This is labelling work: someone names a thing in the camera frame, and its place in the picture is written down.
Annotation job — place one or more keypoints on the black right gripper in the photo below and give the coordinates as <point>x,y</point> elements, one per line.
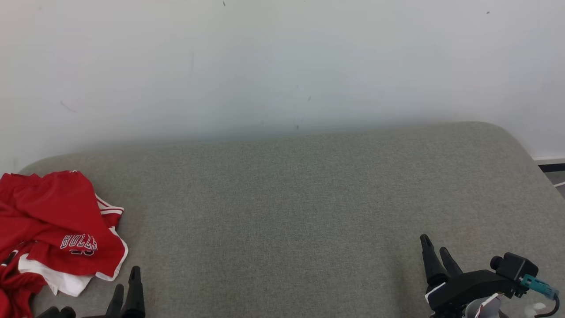
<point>468,289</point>

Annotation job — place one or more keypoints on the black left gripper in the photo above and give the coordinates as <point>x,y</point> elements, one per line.
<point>57,312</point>

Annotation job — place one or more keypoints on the red Bulls shorts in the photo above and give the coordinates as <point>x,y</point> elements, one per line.
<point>88,260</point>

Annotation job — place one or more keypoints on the red white Bulls jersey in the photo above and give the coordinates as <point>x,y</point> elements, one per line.
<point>62,282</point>

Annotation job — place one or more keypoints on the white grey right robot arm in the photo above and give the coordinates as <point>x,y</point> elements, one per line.
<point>487,307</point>

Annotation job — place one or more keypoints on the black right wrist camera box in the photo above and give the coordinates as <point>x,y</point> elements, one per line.
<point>514,267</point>

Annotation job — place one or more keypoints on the dark wall baseboard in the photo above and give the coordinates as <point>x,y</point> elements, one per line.
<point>551,168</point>

